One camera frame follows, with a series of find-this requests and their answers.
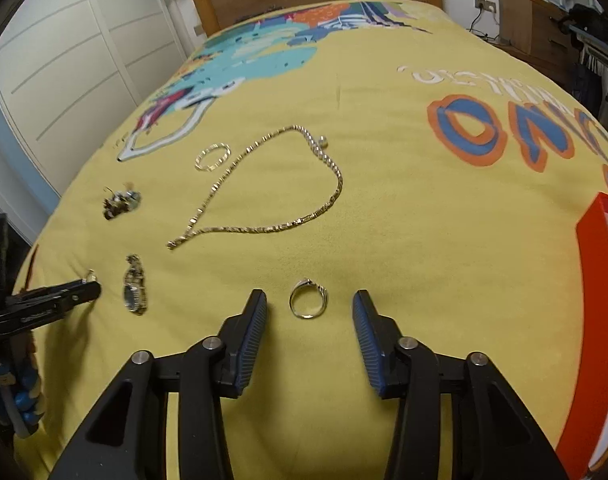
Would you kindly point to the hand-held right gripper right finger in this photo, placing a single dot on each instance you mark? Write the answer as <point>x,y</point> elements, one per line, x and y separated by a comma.
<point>367,350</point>

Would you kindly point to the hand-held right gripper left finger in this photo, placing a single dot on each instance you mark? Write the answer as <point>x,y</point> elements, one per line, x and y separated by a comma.
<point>248,347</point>

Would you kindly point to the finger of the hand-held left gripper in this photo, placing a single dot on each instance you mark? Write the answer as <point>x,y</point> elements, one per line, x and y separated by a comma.
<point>59,300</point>

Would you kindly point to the small silver earring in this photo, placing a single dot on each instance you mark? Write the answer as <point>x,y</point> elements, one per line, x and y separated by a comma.
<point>90,275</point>

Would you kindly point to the red jewelry box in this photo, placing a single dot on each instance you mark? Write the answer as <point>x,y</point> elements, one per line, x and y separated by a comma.
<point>591,270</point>

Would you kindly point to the metal wristwatch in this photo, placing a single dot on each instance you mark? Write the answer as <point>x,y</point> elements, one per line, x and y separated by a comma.
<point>132,292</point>

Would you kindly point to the dark beaded earring pair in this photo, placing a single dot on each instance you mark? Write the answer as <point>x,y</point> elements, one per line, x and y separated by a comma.
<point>116,205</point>

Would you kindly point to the yellow printed blanket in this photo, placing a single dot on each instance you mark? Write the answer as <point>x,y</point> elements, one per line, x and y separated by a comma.
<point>408,210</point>

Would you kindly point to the gold bangle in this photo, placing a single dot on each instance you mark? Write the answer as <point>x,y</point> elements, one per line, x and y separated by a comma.
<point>197,162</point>

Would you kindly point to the white wardrobe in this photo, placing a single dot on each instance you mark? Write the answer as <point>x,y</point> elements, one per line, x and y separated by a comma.
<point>74,50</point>

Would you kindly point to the wooden dresser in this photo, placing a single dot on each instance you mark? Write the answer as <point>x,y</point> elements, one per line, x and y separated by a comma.
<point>528,27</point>

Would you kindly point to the dark hanging clothes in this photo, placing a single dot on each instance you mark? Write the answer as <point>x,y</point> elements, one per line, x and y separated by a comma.
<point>591,35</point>

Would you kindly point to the wall socket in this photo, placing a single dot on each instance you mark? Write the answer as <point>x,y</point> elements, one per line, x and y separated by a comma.
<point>485,4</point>

